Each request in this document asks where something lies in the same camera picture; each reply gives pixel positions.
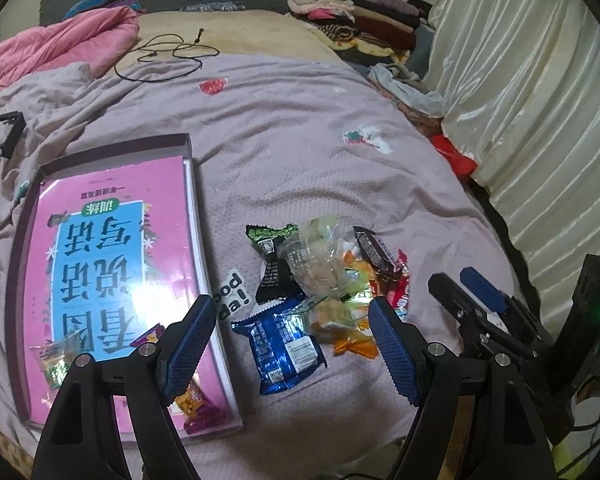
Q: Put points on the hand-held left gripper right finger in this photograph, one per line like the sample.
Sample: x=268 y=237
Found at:
x=395 y=345

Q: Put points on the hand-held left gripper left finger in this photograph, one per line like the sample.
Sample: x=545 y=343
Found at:
x=190 y=345

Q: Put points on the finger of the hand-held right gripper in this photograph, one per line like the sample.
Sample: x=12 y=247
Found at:
x=480 y=285
x=450 y=292

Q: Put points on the red white candy packet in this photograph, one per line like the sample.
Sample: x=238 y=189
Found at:
x=397 y=290

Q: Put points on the purple orange snack packet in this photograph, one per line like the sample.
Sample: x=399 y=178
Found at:
x=200 y=405

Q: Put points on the brown chocolate bar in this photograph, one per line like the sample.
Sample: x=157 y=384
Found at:
x=375 y=252

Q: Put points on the blue snack packet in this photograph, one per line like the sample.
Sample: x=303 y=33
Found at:
x=280 y=350

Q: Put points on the black green snack packet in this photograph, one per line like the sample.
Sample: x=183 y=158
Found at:
x=275 y=270

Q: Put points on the clear packet of pale chips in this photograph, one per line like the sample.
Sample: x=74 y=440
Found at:
x=315 y=260

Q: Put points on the small clear yellow-green packet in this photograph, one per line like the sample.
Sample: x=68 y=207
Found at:
x=55 y=362

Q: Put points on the pink book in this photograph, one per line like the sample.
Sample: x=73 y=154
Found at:
x=105 y=152
x=105 y=260

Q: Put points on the person's right forearm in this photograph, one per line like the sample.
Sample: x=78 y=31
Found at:
x=562 y=460

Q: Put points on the red cloth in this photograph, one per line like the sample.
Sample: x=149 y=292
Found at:
x=455 y=157

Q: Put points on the cream curtain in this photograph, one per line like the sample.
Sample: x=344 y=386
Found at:
x=530 y=85

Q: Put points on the grey white cloth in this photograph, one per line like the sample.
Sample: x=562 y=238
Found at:
x=405 y=90

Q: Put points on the lilac printed blanket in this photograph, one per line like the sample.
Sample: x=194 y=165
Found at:
x=280 y=135

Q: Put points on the pile of folded clothes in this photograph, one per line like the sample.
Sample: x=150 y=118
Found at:
x=370 y=15

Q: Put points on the beige sheet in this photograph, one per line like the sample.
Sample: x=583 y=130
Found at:
x=260 y=30

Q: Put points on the pink quilt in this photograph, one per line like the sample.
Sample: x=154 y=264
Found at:
x=55 y=45

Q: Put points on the grey patterned cloth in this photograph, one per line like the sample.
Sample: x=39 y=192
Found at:
x=215 y=6

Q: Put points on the black frame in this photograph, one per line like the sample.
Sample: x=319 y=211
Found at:
x=15 y=130

